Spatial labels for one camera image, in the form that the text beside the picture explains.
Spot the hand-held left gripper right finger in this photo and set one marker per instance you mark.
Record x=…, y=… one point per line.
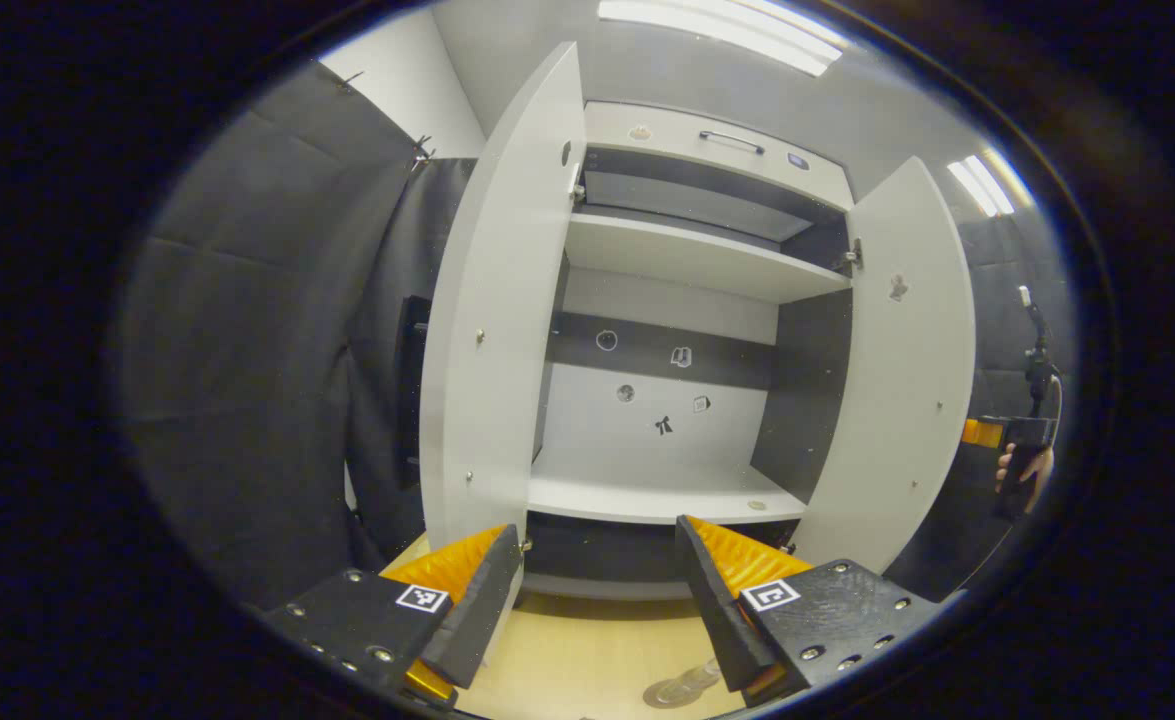
x=722, y=610

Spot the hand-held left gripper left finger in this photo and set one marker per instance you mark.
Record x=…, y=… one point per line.
x=477, y=610

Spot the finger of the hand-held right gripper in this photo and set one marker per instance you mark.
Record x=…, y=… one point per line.
x=982, y=433

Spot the clear plastic bottle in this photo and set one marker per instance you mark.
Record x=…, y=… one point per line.
x=692, y=682

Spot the white cabinet door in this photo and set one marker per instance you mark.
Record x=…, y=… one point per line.
x=497, y=350
x=897, y=400

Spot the white cabinet shelf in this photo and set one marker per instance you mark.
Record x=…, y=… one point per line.
x=697, y=255
x=647, y=495

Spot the white cabinet drawer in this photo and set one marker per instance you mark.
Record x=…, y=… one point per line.
x=607, y=125

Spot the small ceiling light panel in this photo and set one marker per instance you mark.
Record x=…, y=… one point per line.
x=982, y=185

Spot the black backdrop cloth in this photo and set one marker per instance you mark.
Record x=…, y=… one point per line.
x=247, y=350

